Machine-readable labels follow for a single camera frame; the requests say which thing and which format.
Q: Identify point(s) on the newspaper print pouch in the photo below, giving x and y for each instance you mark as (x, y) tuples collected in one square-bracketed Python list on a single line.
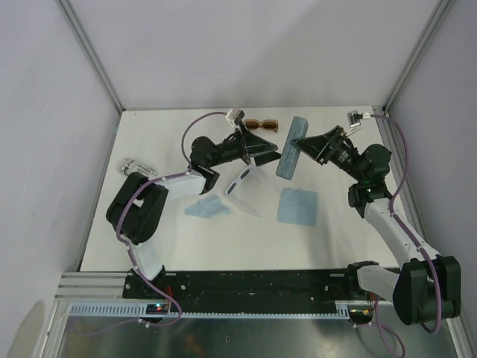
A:
[(128, 166)]

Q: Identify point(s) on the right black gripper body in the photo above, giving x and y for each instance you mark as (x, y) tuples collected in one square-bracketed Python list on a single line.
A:
[(343, 156)]

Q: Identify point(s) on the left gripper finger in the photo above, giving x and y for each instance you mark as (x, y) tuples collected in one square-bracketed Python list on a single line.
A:
[(253, 142), (261, 159)]

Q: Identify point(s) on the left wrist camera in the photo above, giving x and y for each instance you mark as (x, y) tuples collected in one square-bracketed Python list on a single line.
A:
[(234, 116)]

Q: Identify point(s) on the white frame sunglasses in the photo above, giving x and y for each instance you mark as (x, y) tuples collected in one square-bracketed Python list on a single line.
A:
[(237, 187)]

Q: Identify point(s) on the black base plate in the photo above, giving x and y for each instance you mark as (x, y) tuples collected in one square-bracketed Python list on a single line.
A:
[(260, 292)]

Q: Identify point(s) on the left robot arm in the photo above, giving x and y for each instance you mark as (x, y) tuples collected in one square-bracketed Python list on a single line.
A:
[(137, 208)]

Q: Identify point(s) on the brown sunglasses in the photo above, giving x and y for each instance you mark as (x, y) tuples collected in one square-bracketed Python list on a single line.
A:
[(267, 125)]

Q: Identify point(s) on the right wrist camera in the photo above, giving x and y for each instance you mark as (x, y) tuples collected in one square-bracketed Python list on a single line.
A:
[(354, 119)]

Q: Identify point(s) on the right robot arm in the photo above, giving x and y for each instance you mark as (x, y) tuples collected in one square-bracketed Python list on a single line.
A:
[(427, 288)]

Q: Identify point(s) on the aluminium corner post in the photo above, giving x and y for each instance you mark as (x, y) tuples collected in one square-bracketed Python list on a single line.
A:
[(438, 15), (86, 46)]

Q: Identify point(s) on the blue glasses case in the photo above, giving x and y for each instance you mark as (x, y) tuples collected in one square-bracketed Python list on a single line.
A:
[(290, 153)]

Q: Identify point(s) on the left aluminium corner post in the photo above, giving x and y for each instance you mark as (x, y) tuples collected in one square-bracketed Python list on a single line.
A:
[(86, 46)]

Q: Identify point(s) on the crumpled blue cleaning cloth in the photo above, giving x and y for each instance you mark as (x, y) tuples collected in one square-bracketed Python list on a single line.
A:
[(207, 207)]

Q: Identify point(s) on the blue cleaning cloth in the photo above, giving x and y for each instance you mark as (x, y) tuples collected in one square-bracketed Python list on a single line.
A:
[(207, 207), (297, 206)]

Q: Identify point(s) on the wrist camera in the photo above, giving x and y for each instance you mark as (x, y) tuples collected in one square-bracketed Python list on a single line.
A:
[(354, 119), (234, 116)]

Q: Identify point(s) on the right aluminium corner post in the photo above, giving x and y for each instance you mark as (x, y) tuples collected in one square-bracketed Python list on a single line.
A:
[(438, 15)]

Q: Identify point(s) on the aluminium frame rail front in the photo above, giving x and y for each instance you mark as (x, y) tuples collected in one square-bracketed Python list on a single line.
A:
[(90, 286)]

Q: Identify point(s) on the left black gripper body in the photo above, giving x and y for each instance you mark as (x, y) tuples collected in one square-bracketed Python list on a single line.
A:
[(232, 150)]

